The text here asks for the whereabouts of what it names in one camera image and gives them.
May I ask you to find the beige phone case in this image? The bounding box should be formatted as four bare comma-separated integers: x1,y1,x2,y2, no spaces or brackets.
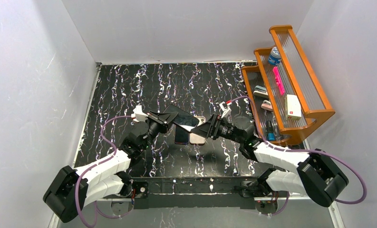
189,116,206,145

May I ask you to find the black phone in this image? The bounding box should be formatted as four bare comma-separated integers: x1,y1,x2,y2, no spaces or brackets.
164,104,199,133

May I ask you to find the purple smartphone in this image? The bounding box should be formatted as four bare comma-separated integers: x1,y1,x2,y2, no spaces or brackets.
174,125,190,145

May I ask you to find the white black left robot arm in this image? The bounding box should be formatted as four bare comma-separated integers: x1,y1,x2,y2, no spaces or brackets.
43,112,178,228

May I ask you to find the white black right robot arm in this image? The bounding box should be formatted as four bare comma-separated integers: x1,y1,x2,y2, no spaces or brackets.
189,115,349,207

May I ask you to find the black blue marker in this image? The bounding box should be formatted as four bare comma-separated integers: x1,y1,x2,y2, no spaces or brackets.
266,121,276,141

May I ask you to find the teal grey stapler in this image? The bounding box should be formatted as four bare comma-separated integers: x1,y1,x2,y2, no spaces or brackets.
253,85,269,99

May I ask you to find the orange wooden tiered rack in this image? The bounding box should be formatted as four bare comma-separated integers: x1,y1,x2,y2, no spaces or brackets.
242,25,335,146

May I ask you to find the white box on rack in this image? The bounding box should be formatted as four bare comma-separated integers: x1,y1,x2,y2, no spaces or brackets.
285,95,302,121

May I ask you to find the pink highlighter pen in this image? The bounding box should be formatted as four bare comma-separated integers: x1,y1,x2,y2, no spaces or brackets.
272,66,285,95

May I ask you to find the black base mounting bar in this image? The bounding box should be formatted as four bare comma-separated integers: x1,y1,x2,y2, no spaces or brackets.
128,177,284,213

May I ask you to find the blue white bottle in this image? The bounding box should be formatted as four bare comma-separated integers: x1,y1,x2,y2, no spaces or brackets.
268,47,281,66

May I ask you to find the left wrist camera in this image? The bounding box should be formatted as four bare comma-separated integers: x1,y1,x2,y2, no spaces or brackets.
131,105,148,122

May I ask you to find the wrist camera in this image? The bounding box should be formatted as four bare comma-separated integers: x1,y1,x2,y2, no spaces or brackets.
219,100,232,118
131,105,148,122

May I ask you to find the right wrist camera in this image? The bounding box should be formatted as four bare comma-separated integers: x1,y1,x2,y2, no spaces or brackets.
219,100,232,118

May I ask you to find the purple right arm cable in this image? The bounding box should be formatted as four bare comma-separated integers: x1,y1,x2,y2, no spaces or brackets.
229,95,368,205

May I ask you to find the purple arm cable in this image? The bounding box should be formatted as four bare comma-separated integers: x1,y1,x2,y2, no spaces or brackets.
229,95,368,205
75,115,134,228

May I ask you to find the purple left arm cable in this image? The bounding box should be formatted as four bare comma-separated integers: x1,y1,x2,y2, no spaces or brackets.
75,115,134,228

